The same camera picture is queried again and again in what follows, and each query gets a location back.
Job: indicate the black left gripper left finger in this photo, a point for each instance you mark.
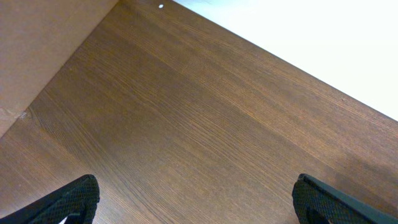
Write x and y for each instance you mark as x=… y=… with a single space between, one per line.
x=75 y=202

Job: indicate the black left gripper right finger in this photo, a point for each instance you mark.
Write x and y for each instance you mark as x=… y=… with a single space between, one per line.
x=317 y=202

